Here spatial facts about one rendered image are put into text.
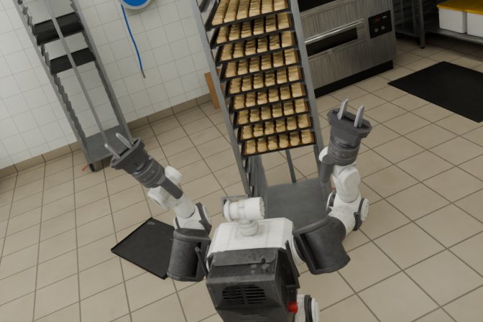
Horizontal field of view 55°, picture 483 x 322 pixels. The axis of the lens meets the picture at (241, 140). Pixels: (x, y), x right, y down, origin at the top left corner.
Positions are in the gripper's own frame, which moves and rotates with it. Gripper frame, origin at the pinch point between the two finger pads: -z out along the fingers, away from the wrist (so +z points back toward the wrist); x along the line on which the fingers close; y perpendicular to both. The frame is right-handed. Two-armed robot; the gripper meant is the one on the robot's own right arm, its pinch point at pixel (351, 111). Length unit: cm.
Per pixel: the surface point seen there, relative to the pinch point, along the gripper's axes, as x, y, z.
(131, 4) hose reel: 309, 176, 167
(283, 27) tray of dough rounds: 68, 74, 41
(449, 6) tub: 54, 382, 181
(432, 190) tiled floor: -21, 134, 167
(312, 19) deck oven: 147, 258, 166
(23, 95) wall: 365, 59, 234
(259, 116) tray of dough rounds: 70, 59, 91
